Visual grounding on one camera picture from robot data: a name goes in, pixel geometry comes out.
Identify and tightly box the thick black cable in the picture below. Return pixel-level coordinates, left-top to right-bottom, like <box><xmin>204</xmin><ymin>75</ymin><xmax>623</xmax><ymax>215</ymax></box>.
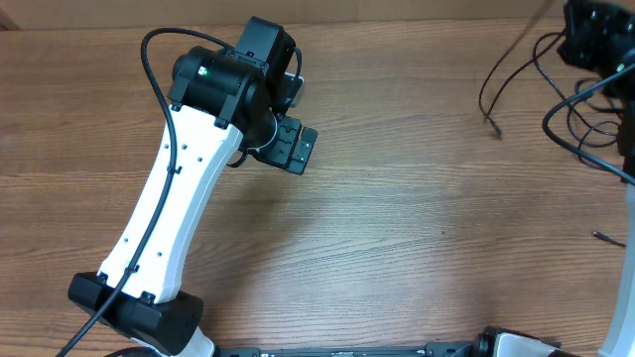
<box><xmin>532</xmin><ymin>32</ymin><xmax>635</xmax><ymax>149</ymax></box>

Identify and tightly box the long thin black cable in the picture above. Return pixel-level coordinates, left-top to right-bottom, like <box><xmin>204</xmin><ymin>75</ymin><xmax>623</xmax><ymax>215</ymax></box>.
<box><xmin>477</xmin><ymin>0</ymin><xmax>567</xmax><ymax>140</ymax></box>

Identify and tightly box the thin black looped cable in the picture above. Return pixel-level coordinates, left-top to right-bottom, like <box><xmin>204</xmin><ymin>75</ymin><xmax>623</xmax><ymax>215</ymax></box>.
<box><xmin>574</xmin><ymin>120</ymin><xmax>635</xmax><ymax>248</ymax></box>

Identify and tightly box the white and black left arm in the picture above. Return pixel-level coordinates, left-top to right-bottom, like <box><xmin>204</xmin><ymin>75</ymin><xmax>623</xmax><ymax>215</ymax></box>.
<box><xmin>67</xmin><ymin>17</ymin><xmax>318</xmax><ymax>356</ymax></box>

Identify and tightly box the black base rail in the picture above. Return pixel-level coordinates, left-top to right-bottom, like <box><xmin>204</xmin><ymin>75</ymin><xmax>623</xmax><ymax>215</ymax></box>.
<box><xmin>214</xmin><ymin>341</ymin><xmax>472</xmax><ymax>357</ymax></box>

